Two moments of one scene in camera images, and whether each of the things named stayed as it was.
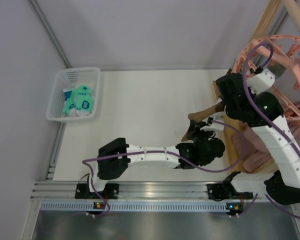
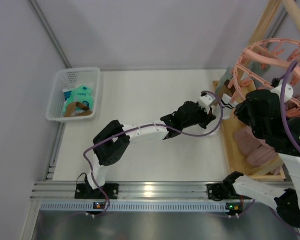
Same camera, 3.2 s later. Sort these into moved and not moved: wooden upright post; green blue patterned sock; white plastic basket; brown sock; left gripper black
Moved: left gripper black; brown sock
Not moved: white plastic basket; wooden upright post; green blue patterned sock
